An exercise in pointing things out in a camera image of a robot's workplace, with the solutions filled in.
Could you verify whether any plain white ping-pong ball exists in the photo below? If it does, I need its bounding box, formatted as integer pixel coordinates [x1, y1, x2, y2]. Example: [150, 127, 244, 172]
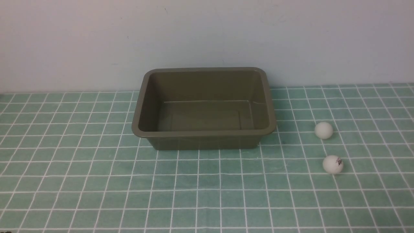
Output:
[314, 121, 334, 140]

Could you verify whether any white ping-pong ball with logo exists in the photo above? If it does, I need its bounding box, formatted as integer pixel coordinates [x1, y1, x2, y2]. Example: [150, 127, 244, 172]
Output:
[322, 155, 344, 174]

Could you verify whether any olive green plastic bin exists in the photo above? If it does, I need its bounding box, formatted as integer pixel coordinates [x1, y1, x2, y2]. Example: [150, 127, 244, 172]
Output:
[131, 67, 277, 150]

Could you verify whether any green checkered tablecloth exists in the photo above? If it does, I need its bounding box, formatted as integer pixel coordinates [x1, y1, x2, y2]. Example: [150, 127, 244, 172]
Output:
[0, 83, 414, 233]

